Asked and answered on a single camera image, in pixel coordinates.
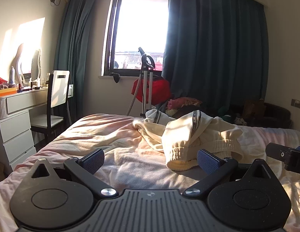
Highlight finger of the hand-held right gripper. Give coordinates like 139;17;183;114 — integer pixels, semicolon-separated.
265;142;300;172

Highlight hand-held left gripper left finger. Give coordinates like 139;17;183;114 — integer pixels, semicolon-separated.
24;148;119;197

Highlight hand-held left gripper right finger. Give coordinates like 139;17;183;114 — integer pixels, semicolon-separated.
182;149;277;197

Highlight cream pants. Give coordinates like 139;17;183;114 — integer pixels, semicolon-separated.
132;109;243;172

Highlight dark clothes pile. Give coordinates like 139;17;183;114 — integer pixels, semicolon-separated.
218;104;247;126

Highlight pink clothes pile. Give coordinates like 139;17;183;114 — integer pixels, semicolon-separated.
164;98;204;116

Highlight pastel pink bed blanket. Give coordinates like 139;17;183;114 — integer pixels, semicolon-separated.
0;113;300;232

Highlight brown paper bag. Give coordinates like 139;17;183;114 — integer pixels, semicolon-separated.
242;99;266;124

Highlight white dressing table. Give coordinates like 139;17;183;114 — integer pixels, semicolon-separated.
0;87;73;172

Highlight white black chair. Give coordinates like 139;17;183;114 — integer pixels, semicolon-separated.
30;70;71;145

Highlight red bag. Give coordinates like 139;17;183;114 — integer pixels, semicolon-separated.
131;76;172;104

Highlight row of cosmetic bottles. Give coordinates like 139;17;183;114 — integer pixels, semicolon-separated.
29;72;48;89

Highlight orange box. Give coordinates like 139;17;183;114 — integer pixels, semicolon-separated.
0;87;17;98

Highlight wavy white framed mirror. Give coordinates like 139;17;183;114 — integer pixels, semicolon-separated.
17;47;43;84

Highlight grey spray can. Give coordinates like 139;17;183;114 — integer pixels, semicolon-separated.
9;66;16;86

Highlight narrow teal curtain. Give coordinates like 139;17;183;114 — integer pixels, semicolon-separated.
53;0;117;126

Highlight wide teal curtain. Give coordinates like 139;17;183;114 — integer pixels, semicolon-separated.
162;0;266;116

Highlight dark framed window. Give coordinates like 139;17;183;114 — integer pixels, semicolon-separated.
102;0;170;76

